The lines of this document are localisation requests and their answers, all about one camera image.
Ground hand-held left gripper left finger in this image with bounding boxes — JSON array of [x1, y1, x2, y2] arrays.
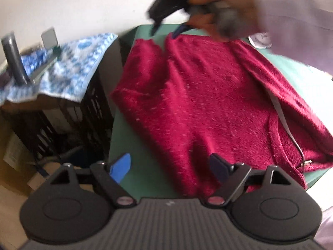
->
[[49, 153, 137, 209]]

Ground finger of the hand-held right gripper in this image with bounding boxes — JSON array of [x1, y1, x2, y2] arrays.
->
[[170, 23, 194, 39], [150, 19, 163, 35]]

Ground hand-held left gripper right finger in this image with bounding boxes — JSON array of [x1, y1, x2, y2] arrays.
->
[[207, 153, 302, 209]]

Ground dark red knit sweater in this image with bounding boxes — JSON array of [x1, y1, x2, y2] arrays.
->
[[111, 34, 333, 197]]

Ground person's right hand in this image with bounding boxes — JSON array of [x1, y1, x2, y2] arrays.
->
[[186, 0, 261, 42]]

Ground black crate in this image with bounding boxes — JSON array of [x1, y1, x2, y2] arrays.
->
[[0, 35, 124, 167]]

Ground white garment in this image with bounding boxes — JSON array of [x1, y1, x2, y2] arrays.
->
[[248, 32, 272, 49]]

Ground blue floral cloth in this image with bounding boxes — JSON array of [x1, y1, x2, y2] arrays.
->
[[0, 32, 119, 105]]

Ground grey metal plate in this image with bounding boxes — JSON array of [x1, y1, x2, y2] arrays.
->
[[41, 27, 60, 50]]

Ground metal bar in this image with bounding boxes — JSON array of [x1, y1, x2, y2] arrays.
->
[[30, 55, 58, 82]]

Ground grey cylinder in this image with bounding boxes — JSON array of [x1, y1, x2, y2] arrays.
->
[[1, 32, 30, 86]]

